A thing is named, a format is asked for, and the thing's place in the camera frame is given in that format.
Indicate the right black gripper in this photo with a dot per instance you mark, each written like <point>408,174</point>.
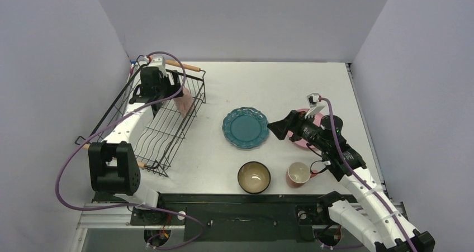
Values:
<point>294,124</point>

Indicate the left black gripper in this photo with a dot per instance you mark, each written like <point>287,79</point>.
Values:
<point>174,89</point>

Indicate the light pink mug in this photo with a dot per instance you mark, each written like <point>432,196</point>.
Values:
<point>184,103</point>

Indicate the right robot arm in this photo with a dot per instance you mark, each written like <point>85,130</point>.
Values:
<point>382,227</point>

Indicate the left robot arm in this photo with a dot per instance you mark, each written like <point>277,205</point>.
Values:
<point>113,165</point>

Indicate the teal scalloped ceramic plate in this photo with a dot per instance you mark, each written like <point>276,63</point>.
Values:
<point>245,128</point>

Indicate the dark pink mug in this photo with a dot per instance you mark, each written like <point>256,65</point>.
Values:
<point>297,174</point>

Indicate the black bowl cream inside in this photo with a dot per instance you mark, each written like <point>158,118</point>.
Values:
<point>254,177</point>

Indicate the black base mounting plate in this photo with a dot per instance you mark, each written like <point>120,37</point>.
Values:
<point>225,217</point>

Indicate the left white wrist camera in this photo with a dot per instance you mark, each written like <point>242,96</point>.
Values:
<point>159,63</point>

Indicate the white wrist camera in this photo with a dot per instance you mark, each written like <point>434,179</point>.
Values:
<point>159,63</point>
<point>315,105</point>

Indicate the black wire dish rack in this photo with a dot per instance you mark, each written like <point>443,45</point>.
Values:
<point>160,140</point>

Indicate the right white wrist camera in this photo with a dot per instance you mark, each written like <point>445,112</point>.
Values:
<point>315,105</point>

